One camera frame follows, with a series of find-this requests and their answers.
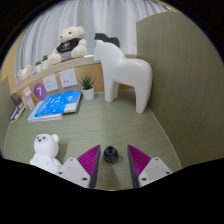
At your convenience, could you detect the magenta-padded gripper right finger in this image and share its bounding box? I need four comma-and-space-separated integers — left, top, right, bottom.
127, 144, 173, 188

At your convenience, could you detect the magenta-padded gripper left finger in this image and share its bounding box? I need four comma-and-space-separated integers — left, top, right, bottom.
55, 144, 102, 189

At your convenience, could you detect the black charger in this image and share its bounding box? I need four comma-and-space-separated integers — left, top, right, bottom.
102, 145, 119, 164

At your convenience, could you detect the white bear-shaped power strip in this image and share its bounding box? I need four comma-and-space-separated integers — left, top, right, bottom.
29, 133, 63, 175

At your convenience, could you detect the light blue book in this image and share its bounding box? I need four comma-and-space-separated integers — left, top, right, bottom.
27, 100, 64, 123

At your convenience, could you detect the bright blue book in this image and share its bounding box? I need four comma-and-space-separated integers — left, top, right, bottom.
34, 89, 83, 118

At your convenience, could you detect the spiky potted plant, white pot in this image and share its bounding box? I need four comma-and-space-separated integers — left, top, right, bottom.
79, 75, 97, 102

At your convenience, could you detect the dark navy book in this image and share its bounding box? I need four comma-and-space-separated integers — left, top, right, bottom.
9, 102, 26, 123

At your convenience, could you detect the olive green partition panel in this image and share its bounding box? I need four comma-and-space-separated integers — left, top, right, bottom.
135, 12, 224, 169
0, 76, 13, 154

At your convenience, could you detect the pink horse figurine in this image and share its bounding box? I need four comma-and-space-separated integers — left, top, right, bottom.
22, 86, 36, 112

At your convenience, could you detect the purple round number sign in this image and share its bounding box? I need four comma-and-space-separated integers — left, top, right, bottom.
33, 82, 48, 100

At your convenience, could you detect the dark grey horse figurine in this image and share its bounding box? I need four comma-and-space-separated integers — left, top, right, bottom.
10, 92, 23, 108

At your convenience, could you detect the large white horse figurine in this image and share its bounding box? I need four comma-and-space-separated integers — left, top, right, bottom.
93, 39, 154, 115

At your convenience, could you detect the wooden window ledge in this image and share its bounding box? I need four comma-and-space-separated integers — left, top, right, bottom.
11, 54, 138, 104

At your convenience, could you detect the tiny potted plant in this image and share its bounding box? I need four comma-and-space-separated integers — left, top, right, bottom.
34, 60, 43, 74
41, 54, 50, 70

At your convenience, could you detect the small orange-maned plush toy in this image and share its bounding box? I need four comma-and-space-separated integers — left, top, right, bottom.
17, 64, 33, 82

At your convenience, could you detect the cream teddy bear, black shirt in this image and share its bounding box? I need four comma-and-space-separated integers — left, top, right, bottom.
47, 25, 88, 66

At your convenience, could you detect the grey-white curtain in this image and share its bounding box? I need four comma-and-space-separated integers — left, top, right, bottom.
14, 0, 174, 84

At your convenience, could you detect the white wall socket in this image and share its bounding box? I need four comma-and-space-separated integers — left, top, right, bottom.
42, 74, 60, 93
58, 68, 78, 89

